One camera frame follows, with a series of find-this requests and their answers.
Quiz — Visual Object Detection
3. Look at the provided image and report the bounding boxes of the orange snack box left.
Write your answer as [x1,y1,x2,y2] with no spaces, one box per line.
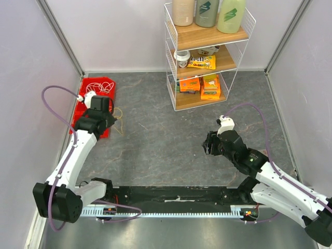
[179,78,201,93]

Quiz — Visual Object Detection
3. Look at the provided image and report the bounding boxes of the coffee cup with lid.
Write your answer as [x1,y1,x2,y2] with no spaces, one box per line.
[173,50,191,68]

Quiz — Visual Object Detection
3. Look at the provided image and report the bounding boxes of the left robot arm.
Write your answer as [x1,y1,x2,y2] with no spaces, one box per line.
[33,95,116,223]

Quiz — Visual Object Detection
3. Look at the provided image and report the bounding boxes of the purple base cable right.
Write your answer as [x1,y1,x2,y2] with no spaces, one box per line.
[243,211,281,224]

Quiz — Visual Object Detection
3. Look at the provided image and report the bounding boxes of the orange snack box right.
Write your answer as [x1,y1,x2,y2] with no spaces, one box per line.
[200,74,221,100]

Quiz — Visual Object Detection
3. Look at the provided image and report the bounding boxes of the orange snack box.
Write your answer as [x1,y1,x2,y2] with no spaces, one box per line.
[179,78,201,93]
[200,74,221,100]

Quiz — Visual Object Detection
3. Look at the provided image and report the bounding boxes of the white cable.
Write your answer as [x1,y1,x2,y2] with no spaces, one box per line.
[100,80,116,94]
[85,82,103,94]

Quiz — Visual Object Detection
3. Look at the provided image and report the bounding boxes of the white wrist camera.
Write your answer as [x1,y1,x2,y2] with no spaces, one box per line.
[76,91,96,108]
[216,115,235,135]

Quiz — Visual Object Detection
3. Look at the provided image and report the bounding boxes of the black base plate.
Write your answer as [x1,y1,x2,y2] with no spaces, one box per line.
[103,186,255,212]

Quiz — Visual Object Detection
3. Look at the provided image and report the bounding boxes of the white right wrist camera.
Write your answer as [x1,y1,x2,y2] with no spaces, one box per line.
[216,115,235,135]

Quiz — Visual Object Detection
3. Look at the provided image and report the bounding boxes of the white brown snack pack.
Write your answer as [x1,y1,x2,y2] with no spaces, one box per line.
[197,45,220,56]

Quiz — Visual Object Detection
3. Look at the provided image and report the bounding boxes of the grey green bottle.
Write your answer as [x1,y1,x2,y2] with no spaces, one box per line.
[195,0,219,27]

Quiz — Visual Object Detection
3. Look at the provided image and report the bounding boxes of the slotted cable duct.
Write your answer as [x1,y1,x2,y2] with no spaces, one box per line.
[80,205,244,218]

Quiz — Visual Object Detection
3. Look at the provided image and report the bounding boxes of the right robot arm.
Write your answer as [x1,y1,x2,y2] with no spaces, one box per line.
[202,130,331,247]

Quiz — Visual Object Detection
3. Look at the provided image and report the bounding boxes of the white wire shelf rack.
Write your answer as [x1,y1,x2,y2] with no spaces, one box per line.
[164,3,256,111]

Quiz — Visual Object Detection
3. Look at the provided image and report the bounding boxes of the light green bottle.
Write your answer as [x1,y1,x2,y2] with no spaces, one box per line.
[217,0,246,34]

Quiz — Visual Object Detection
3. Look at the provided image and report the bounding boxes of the yellow candy bag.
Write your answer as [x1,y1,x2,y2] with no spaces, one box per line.
[187,55,216,70]

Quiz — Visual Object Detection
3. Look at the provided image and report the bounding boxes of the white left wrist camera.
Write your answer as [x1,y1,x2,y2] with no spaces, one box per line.
[76,91,96,108]

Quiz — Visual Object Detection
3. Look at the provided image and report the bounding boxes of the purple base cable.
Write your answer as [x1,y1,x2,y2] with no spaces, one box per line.
[93,199,143,224]
[243,211,281,224]

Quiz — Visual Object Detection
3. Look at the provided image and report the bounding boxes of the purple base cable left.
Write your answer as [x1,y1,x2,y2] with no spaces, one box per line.
[93,199,143,224]

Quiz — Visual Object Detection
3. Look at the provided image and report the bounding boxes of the beige bottle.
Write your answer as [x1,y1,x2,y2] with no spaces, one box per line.
[172,0,195,26]

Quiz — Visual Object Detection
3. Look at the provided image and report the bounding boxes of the red storage bin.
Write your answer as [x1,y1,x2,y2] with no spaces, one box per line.
[72,77,116,127]

